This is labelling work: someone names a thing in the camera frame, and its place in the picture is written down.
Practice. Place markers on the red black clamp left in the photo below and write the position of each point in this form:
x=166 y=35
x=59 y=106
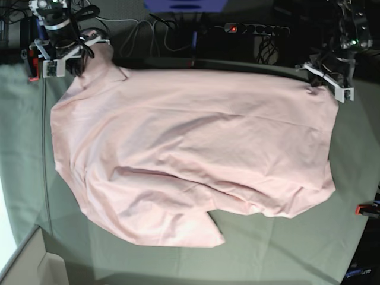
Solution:
x=30 y=57

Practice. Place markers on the red black clamp right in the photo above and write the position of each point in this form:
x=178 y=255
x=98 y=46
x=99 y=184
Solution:
x=369 y=210

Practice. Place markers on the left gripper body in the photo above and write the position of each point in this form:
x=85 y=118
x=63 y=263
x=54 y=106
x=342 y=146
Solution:
x=334 y=69

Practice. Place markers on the green table cloth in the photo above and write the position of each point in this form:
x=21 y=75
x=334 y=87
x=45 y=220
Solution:
x=315 y=247

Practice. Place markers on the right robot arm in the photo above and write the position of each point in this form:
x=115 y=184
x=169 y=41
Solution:
x=62 y=44

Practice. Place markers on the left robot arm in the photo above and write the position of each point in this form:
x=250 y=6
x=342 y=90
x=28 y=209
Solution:
x=350 y=29

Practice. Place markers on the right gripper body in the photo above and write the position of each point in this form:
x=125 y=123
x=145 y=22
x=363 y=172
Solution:
x=72 y=57

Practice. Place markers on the red black clamp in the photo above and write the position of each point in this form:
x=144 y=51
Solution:
x=30 y=57
x=369 y=210

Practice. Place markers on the beige plastic bin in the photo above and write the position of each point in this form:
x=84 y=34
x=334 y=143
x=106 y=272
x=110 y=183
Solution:
x=31 y=263

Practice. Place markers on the blue box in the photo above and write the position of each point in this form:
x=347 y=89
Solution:
x=185 y=5

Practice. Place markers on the pink t-shirt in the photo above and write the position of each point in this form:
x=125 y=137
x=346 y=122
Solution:
x=148 y=154

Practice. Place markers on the black power strip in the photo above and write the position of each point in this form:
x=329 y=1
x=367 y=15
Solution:
x=257 y=29

